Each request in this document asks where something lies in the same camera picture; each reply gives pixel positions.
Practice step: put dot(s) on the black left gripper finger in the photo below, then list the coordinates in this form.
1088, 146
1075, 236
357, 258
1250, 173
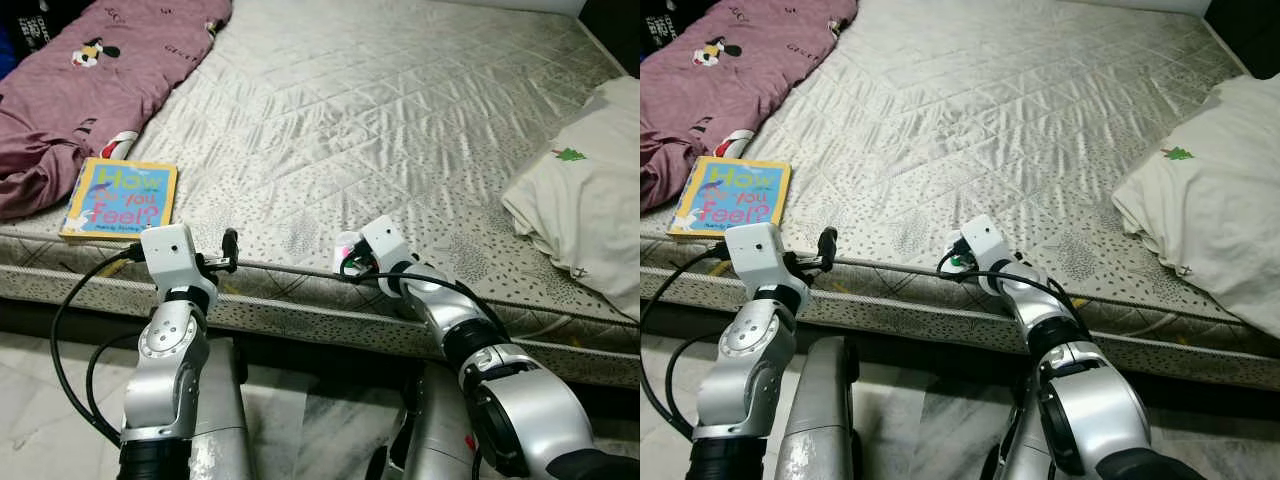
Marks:
231, 243
828, 243

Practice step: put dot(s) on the small white green wrapper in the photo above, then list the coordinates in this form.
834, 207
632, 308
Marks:
957, 263
347, 248

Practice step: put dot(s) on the yellow children's picture book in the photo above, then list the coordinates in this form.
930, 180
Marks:
730, 195
120, 200

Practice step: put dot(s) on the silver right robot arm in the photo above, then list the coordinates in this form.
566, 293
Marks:
1095, 410
520, 410

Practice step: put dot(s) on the black bed base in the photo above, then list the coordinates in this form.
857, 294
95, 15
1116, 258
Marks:
320, 352
920, 350

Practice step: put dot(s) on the quilted grey mattress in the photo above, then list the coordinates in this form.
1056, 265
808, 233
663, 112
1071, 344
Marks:
400, 150
1000, 150

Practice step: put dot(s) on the silver left robot leg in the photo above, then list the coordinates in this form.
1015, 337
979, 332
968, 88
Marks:
820, 420
225, 420

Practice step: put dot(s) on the silver robot leg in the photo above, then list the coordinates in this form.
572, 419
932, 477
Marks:
225, 420
1015, 450
435, 430
820, 420

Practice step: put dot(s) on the silver right robot leg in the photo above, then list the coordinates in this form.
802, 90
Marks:
435, 430
1015, 450

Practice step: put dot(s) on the mauve cartoon print blanket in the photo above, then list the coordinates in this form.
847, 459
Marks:
90, 110
720, 100

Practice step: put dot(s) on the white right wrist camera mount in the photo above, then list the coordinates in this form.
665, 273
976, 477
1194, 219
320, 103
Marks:
385, 245
985, 245

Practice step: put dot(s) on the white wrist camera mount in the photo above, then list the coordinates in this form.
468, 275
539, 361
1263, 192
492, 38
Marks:
385, 245
757, 255
170, 255
985, 245

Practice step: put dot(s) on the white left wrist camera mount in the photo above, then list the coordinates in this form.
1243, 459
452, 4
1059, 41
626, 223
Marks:
170, 255
757, 255

